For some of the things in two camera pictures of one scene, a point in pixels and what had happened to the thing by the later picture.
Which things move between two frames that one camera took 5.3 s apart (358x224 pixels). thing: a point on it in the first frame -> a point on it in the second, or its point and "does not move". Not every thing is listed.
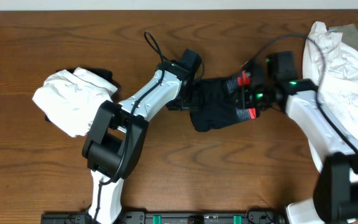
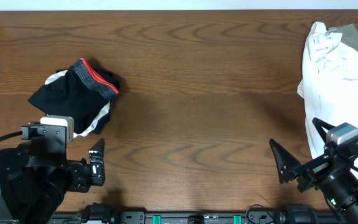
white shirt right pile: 350,84 does not move
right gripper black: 247,105 -> 315,171
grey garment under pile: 352,35 does not move
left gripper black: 183,101 -> 84,171
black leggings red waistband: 225,101 -> 82,94
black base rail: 173,217 does not move
